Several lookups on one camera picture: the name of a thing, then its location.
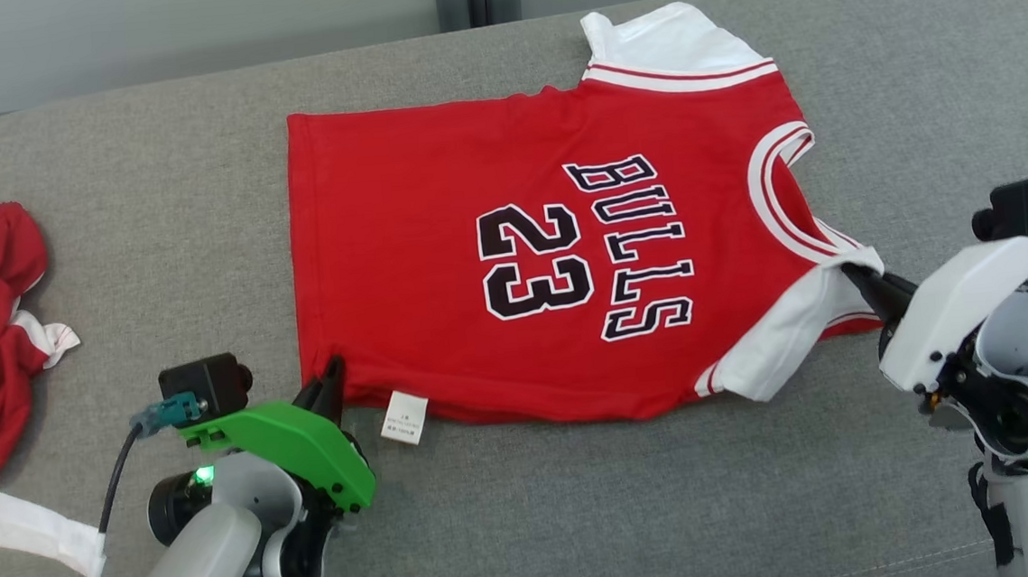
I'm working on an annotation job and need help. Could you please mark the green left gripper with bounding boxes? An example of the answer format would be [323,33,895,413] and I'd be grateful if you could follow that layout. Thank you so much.
[174,352,379,526]

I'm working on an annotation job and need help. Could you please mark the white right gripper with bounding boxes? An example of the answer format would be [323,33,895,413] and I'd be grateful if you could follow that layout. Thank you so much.
[838,236,1028,398]

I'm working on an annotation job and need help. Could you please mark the red Bulls jersey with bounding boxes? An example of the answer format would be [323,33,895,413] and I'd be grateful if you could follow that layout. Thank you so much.
[276,0,894,445]

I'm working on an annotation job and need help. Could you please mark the grey fabric sofa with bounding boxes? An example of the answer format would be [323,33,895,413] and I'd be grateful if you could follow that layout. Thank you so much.
[0,0,1028,577]

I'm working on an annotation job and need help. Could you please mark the teal left camera connector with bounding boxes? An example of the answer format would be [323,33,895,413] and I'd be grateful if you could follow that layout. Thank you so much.
[128,391,209,439]

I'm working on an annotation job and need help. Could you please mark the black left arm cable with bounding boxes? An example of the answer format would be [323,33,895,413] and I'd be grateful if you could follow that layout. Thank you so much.
[73,427,153,577]

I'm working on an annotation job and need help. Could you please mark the white tape cable tag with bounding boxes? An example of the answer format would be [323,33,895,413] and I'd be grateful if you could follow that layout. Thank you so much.
[0,484,109,577]

